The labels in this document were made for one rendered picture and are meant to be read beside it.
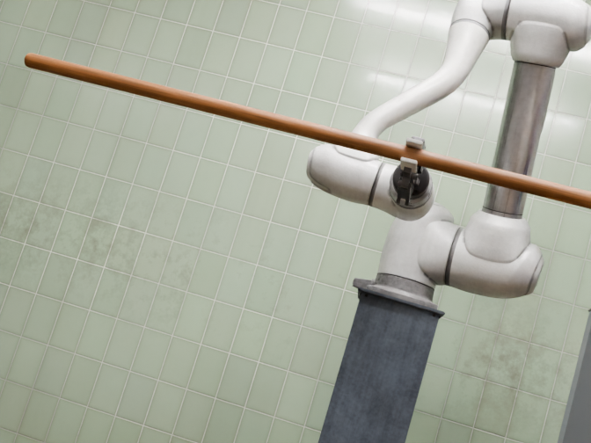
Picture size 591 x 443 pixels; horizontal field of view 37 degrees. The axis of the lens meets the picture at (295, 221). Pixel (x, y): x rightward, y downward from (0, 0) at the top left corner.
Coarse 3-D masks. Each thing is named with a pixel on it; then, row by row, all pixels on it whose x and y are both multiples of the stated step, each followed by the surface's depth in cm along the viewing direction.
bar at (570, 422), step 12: (588, 324) 115; (588, 336) 113; (588, 348) 113; (588, 360) 113; (576, 372) 115; (588, 372) 112; (576, 384) 112; (588, 384) 112; (576, 396) 112; (588, 396) 112; (576, 408) 112; (588, 408) 111; (564, 420) 114; (576, 420) 111; (588, 420) 111; (564, 432) 112; (576, 432) 111; (588, 432) 111
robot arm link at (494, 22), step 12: (468, 0) 211; (480, 0) 210; (492, 0) 208; (504, 0) 207; (456, 12) 211; (468, 12) 209; (480, 12) 208; (492, 12) 208; (504, 12) 207; (492, 24) 209; (504, 24) 208; (492, 36) 212; (504, 36) 211
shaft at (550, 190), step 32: (32, 64) 174; (64, 64) 172; (160, 96) 168; (192, 96) 167; (288, 128) 164; (320, 128) 163; (416, 160) 159; (448, 160) 158; (544, 192) 155; (576, 192) 154
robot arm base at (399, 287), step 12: (384, 276) 221; (396, 276) 219; (372, 288) 217; (384, 288) 218; (396, 288) 218; (408, 288) 218; (420, 288) 219; (432, 288) 222; (408, 300) 217; (420, 300) 216; (432, 300) 223
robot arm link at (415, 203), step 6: (390, 180) 182; (432, 180) 181; (390, 186) 181; (432, 186) 183; (390, 192) 184; (396, 192) 181; (426, 192) 180; (396, 198) 181; (420, 198) 180; (426, 198) 181; (414, 204) 181; (420, 204) 183
